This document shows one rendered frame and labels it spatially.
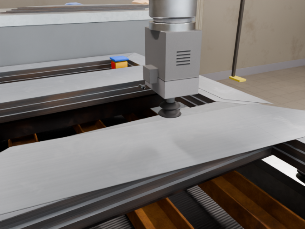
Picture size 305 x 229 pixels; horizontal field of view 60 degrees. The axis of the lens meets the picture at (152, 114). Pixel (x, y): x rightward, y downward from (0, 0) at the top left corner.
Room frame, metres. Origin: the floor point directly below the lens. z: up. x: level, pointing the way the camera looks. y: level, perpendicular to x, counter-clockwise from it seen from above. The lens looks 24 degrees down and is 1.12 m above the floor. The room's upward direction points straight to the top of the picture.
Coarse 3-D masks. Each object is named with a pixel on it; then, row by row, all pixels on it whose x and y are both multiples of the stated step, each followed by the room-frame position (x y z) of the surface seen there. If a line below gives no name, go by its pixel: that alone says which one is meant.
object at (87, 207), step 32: (96, 64) 1.11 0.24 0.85; (128, 64) 1.13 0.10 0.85; (64, 96) 0.72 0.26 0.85; (96, 96) 0.76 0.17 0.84; (128, 96) 0.80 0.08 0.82; (192, 96) 0.73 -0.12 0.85; (224, 160) 0.42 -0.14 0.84; (288, 160) 0.44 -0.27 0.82; (96, 192) 0.31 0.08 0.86; (128, 192) 0.32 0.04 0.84; (160, 192) 0.34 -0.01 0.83; (0, 224) 0.25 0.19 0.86; (32, 224) 0.26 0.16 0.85; (64, 224) 0.27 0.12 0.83
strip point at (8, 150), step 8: (0, 152) 0.40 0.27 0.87; (8, 152) 0.40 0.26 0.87; (0, 160) 0.38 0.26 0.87; (8, 160) 0.38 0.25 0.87; (0, 168) 0.36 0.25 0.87; (0, 176) 0.34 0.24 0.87; (0, 184) 0.32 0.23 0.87; (0, 192) 0.30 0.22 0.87; (0, 200) 0.28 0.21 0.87; (0, 208) 0.27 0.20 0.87
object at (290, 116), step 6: (264, 108) 0.60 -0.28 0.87; (270, 108) 0.60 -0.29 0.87; (276, 108) 0.60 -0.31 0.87; (282, 108) 0.60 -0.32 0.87; (276, 114) 0.56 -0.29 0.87; (282, 114) 0.57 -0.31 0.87; (288, 114) 0.57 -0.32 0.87; (294, 114) 0.57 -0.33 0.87; (300, 114) 0.57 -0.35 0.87; (288, 120) 0.53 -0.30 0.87; (294, 120) 0.53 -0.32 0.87; (300, 120) 0.53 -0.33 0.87; (300, 126) 0.50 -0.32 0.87
